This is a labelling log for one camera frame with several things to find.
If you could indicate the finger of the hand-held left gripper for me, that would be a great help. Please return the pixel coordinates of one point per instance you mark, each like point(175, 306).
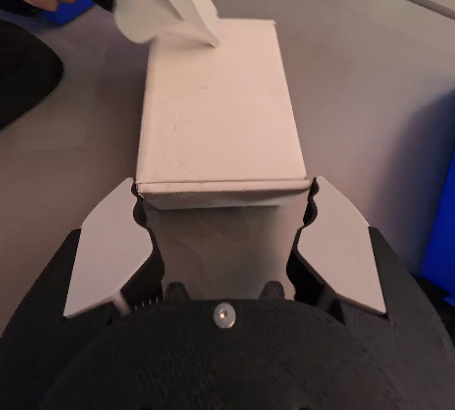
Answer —
point(192, 1)
point(138, 8)

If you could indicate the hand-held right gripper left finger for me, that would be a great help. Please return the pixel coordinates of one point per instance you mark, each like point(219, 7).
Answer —
point(106, 257)

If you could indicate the black wrist rest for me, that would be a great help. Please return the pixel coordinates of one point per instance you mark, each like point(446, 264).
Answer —
point(25, 72)

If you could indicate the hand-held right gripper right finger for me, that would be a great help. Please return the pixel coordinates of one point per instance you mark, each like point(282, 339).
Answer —
point(337, 257)

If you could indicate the blue plastic bin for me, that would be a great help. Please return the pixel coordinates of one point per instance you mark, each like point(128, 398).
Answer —
point(442, 203)
point(67, 12)

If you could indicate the white cardboard box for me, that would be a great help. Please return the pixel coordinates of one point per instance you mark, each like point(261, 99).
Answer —
point(220, 115)

